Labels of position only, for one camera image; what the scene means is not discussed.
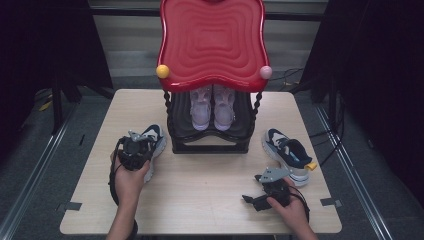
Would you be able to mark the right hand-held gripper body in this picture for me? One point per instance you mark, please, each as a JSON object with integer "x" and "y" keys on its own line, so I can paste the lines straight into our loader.
{"x": 275, "y": 190}

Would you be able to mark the yellow floor object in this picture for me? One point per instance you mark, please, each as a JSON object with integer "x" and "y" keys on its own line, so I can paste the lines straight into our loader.
{"x": 45, "y": 106}

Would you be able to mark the grey tape strip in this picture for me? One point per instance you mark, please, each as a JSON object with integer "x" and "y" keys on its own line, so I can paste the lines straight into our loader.
{"x": 330, "y": 202}
{"x": 71, "y": 206}

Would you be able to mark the small black tape strip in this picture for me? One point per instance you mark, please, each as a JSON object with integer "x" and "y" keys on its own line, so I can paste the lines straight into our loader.
{"x": 82, "y": 140}

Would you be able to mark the metal floor rail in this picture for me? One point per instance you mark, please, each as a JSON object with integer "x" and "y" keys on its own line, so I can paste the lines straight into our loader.
{"x": 353, "y": 170}
{"x": 33, "y": 181}

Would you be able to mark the black metal stand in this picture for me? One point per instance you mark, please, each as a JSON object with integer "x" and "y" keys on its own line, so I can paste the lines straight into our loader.
{"x": 57, "y": 106}

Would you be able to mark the purple sandal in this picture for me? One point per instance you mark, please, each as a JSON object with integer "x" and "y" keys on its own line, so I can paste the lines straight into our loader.
{"x": 224, "y": 110}
{"x": 200, "y": 110}

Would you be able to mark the navy and white sneaker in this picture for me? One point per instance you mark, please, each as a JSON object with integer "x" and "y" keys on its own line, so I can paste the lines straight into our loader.
{"x": 156, "y": 136}
{"x": 288, "y": 150}

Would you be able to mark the black curtain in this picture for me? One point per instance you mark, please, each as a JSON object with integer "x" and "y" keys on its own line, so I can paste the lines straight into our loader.
{"x": 43, "y": 50}
{"x": 376, "y": 83}

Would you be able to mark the red and black shoe rack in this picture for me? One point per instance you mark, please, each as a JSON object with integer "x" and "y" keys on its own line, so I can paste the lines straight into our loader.
{"x": 213, "y": 43}

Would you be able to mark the black horizontal bar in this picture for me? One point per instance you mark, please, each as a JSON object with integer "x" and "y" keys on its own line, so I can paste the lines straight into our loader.
{"x": 126, "y": 12}

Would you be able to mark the person's left hand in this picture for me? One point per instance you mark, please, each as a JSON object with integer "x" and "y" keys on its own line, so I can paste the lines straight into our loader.
{"x": 128, "y": 185}

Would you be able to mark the person's right hand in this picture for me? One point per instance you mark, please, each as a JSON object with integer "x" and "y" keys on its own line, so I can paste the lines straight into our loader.
{"x": 293, "y": 213}

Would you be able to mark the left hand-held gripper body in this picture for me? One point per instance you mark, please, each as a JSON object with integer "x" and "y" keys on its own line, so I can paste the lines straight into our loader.
{"x": 133, "y": 151}

